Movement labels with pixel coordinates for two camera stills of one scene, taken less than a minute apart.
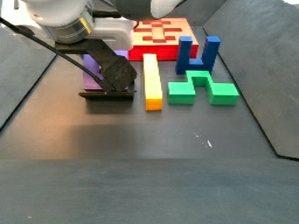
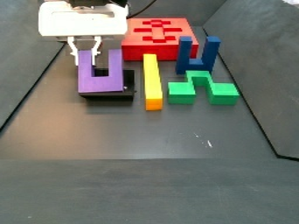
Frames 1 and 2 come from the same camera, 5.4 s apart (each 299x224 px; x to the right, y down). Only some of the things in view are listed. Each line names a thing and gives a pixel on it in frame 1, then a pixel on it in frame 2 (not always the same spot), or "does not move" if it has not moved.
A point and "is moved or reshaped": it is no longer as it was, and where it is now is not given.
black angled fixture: x=97 y=95 does not move
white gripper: x=116 y=72 → x=76 y=19
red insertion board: x=155 y=37 does not move
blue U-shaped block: x=186 y=63 does not move
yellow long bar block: x=152 y=83 does not move
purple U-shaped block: x=89 y=81 is moved or reshaped
